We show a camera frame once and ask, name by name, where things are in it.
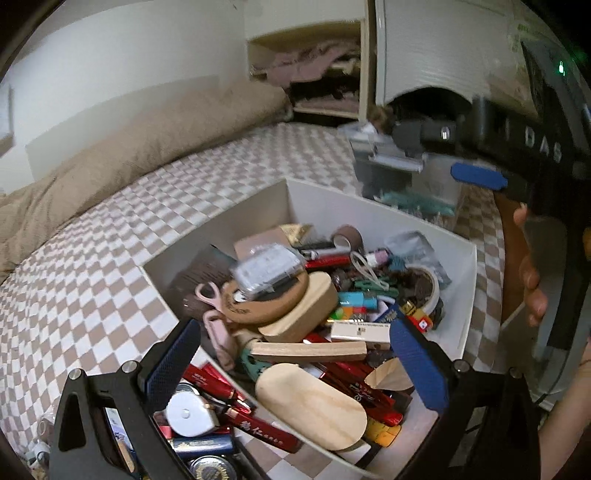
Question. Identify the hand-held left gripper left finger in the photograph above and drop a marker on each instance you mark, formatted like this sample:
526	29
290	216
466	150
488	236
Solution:
175	360

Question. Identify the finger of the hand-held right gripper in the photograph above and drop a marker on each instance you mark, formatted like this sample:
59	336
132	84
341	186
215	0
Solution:
429	134
475	175

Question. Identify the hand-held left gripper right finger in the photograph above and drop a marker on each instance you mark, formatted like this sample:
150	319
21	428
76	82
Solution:
418	362

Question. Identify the white storage box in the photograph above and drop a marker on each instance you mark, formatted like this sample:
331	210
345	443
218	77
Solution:
369	207

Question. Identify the oval wooden board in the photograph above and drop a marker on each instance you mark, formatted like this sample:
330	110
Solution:
309	406

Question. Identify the person's right forearm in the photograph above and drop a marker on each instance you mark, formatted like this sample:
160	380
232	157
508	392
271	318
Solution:
572	406

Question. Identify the person's right hand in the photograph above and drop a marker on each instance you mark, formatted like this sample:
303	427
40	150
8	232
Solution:
531	277

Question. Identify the leaf shaped wooden piece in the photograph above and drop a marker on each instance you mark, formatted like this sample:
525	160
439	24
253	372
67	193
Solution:
390	374

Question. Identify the clear plastic bin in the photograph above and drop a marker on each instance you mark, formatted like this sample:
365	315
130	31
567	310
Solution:
438	194

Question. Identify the red glossy pen box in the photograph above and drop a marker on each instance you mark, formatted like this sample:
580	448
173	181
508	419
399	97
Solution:
263	431
217	385
364	397

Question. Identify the brown fur item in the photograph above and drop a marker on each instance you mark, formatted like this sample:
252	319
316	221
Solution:
381	120

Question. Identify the white tape measure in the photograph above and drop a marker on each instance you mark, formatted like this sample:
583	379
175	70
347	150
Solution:
189	413

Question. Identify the pink scissors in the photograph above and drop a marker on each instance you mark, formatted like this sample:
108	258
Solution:
214	318

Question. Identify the slim white cardboard box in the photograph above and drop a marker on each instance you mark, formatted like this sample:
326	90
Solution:
360	331

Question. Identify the bundle of teal clips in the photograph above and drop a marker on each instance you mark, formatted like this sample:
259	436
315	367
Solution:
415	203

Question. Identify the white wardrobe door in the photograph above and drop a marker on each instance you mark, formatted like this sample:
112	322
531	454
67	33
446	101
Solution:
438	46

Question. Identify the blue metallic cylinder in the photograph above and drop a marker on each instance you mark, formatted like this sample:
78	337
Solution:
201	445

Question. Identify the grey foil pouch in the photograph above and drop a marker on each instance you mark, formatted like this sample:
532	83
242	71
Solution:
415	254

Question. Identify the round cork coaster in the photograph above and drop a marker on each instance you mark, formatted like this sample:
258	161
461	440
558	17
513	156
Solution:
263	307

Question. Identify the checkered bedsheet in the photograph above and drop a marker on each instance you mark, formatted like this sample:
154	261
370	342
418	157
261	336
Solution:
92	277

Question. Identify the rounded wooden block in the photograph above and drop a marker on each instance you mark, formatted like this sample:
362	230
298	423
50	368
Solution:
304	309

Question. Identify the clear plastic case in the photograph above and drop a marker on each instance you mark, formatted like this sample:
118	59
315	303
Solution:
268	270

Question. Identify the brown tape roll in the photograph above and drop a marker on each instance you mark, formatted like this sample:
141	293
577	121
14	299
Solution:
348	237

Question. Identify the pile of folded clothes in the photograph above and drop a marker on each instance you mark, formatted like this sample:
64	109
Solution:
314	64

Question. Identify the open wooden closet shelf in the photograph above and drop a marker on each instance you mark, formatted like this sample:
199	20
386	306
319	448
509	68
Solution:
309	69

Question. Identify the beige fluffy blanket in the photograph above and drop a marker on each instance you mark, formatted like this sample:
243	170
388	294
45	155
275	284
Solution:
115	157

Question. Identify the white headboard panel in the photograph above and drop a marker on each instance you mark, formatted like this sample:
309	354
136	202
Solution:
129	124

